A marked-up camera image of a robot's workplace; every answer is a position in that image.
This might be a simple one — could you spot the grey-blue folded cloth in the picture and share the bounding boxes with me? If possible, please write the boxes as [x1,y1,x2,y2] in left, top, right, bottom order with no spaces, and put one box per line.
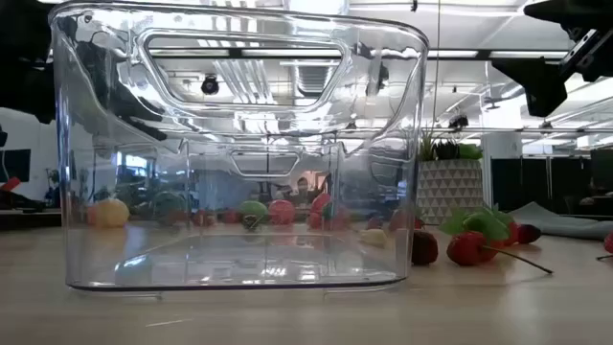
[507,200,613,242]

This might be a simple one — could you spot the red fake cherry long stem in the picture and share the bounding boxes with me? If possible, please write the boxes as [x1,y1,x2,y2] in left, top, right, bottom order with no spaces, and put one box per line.
[445,231,555,276]

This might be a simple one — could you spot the dark office partition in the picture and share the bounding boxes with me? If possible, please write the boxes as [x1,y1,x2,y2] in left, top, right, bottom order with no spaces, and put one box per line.
[490,148,613,216]

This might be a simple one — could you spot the green toy mango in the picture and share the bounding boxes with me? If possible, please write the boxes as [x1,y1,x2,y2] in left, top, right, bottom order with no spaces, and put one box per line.
[238,199,269,220]

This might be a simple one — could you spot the green striped toy watermelon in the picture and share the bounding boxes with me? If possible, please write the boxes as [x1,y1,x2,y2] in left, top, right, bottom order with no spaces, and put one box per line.
[151,191,187,225]

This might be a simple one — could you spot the person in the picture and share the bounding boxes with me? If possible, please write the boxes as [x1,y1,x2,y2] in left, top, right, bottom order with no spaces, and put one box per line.
[286,175,320,205]

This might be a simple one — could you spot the succulents in patterned white pot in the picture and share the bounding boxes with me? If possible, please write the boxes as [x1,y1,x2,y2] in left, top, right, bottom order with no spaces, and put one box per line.
[415,126,485,226]

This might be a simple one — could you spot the round red toy fruit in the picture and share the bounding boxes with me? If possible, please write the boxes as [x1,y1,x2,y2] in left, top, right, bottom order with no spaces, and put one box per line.
[267,198,297,226]

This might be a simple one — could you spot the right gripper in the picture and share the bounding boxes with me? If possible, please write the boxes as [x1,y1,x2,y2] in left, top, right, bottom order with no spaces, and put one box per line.
[491,0,613,119]

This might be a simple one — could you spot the clear plastic storage container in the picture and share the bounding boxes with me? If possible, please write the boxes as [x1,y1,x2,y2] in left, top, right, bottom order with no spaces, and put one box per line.
[49,1,430,294]

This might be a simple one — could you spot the dark wall monitor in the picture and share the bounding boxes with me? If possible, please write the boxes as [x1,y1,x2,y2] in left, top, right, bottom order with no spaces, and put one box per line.
[0,148,33,183]

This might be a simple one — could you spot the black ceiling camera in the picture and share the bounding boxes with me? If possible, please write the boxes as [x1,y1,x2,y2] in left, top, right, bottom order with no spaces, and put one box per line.
[199,74,220,96]

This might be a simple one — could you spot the yellow toy banana piece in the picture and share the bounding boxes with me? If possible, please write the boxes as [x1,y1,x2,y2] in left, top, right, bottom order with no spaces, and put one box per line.
[358,228,389,249]

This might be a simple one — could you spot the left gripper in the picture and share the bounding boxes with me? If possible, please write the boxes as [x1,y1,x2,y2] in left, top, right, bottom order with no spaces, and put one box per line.
[0,0,169,143]

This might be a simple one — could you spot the thin hanging cable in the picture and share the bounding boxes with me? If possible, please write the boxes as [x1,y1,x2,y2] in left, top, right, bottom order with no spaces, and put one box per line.
[433,0,443,130]

